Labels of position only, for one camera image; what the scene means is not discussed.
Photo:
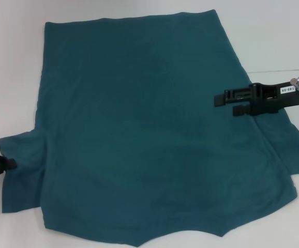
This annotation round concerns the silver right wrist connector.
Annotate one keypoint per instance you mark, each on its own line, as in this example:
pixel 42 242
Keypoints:
pixel 297 82

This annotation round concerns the teal blue shirt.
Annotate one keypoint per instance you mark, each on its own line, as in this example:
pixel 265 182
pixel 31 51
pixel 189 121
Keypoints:
pixel 139 116

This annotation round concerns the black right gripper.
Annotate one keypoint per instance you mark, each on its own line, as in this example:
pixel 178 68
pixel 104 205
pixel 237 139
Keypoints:
pixel 271 99

